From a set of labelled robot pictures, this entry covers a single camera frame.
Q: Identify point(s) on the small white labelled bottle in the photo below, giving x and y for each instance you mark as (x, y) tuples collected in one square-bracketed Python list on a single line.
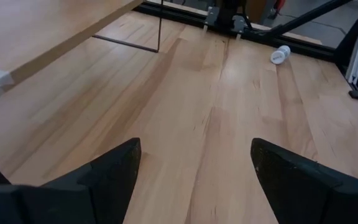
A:
[(280, 55)]

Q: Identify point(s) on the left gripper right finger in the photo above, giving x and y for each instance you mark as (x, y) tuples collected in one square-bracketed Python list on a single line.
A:
[(291, 186)]

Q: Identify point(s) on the wooden shelf black legs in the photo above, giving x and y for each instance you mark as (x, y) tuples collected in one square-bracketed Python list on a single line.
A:
[(42, 31)]

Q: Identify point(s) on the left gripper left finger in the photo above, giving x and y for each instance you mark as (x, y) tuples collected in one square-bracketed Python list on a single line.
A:
[(113, 180)]

